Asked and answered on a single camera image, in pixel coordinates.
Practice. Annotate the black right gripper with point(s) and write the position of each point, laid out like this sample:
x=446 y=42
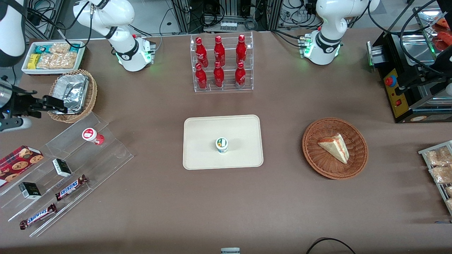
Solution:
x=20 y=105

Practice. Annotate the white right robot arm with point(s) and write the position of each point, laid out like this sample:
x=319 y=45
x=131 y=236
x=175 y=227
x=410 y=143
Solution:
x=125 y=53

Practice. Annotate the beige plastic tray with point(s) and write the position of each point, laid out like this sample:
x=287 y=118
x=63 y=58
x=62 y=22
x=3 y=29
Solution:
x=226 y=127

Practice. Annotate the steel tray with red packs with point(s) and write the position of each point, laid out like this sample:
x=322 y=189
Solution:
x=429 y=21

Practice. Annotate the tray of packaged snacks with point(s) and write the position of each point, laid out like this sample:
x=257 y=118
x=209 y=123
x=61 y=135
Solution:
x=439 y=187

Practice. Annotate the stack of foil trays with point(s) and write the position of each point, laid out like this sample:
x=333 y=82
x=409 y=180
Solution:
x=72 y=91

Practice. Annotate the white plastic snack bin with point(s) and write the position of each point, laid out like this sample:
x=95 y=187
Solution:
x=53 y=71

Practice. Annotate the wicker basket with foil trays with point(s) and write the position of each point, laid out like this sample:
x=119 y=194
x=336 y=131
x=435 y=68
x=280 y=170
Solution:
x=91 y=95

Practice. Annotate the clear bag of crackers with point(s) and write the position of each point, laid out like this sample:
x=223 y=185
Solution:
x=58 y=60
x=60 y=48

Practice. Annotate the yellow snack packet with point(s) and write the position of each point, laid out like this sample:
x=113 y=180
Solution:
x=33 y=60

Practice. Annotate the teal snack packet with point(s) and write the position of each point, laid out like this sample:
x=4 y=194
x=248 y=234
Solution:
x=41 y=48
x=75 y=47

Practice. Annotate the black tissue pack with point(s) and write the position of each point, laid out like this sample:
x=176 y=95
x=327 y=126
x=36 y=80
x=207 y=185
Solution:
x=29 y=190
x=62 y=167

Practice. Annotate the red plaid cookie box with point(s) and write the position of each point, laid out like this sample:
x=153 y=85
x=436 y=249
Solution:
x=19 y=162

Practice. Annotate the clear acrylic stepped stand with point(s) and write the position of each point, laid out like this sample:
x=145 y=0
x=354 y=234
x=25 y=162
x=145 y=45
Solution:
x=46 y=208
x=102 y=162

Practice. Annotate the Snickers chocolate bar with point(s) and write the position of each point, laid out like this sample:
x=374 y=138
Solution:
x=38 y=216
x=71 y=187

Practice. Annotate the red cola bottle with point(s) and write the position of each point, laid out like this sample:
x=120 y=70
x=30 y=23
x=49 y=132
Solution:
x=241 y=51
x=219 y=52
x=218 y=77
x=240 y=77
x=201 y=53
x=201 y=77

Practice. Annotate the clear acrylic bottle rack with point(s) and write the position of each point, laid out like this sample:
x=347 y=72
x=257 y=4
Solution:
x=227 y=86

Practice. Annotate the small grey device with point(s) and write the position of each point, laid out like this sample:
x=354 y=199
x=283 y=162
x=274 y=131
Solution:
x=230 y=251

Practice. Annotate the round brown wicker basket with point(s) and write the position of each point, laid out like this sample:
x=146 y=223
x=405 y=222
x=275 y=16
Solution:
x=317 y=158

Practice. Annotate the triangular sandwich slice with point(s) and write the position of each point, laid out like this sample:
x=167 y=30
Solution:
x=335 y=148

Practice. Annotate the red emergency stop button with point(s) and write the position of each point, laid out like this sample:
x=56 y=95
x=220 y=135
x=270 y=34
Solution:
x=390 y=81

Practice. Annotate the black machine with yellow panel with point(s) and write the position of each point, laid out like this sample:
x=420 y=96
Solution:
x=399 y=60

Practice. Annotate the clear bag of pastries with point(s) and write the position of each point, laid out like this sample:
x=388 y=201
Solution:
x=438 y=157
x=442 y=174

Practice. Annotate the aluminium frame rail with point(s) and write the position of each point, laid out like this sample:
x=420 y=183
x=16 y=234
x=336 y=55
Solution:
x=39 y=28

